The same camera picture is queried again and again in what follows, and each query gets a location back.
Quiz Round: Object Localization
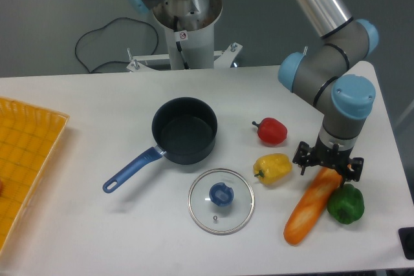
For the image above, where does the yellow woven basket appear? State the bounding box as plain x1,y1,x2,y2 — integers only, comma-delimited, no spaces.
1,96,70,253

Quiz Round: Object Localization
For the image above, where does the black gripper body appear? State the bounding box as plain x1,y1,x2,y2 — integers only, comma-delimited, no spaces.
312,142,353,171

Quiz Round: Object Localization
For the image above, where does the green bell pepper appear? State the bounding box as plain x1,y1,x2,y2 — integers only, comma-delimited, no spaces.
327,184,365,225

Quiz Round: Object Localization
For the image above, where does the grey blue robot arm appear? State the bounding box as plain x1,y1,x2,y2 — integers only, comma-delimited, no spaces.
128,0,378,182

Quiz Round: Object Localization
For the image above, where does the black device at table edge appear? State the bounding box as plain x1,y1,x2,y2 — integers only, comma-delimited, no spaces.
398,227,414,260

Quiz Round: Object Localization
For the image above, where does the dark saucepan with blue handle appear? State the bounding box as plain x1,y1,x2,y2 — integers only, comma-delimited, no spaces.
103,97,218,193

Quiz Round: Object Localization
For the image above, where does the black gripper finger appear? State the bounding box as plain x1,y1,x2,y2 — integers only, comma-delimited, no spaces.
292,141,319,176
336,157,364,187

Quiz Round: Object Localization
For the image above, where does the glass lid with blue knob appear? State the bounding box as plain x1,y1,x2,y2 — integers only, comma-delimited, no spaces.
188,168,255,235

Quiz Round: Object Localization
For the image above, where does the red bell pepper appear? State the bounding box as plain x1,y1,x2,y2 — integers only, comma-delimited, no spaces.
252,118,288,145

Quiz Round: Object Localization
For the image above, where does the yellow bell pepper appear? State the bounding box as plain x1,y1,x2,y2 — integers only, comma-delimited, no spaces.
253,153,292,185

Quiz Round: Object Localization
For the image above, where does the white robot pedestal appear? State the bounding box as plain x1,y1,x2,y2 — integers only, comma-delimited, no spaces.
125,0,243,72

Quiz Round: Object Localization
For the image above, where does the black cable on floor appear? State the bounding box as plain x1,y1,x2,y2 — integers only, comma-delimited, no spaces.
74,17,159,74

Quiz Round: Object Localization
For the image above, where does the long orange bread loaf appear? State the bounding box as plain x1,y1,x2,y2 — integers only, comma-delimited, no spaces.
283,168,342,246

